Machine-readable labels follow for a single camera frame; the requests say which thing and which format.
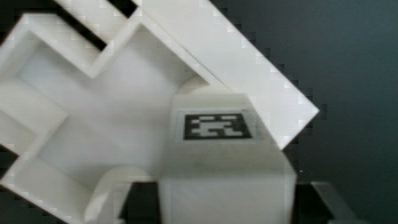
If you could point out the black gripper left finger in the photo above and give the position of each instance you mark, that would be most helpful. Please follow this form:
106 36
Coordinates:
140 209

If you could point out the white chair seat plate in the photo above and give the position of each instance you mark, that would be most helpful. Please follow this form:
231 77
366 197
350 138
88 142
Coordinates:
85 100

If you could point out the white U-shaped fence frame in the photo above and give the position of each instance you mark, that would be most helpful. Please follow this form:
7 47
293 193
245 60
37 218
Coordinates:
197 33

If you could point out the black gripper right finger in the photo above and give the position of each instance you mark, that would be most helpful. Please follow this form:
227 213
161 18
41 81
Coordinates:
319 207

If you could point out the white chair leg with tag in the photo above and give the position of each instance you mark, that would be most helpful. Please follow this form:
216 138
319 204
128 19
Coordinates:
225 181

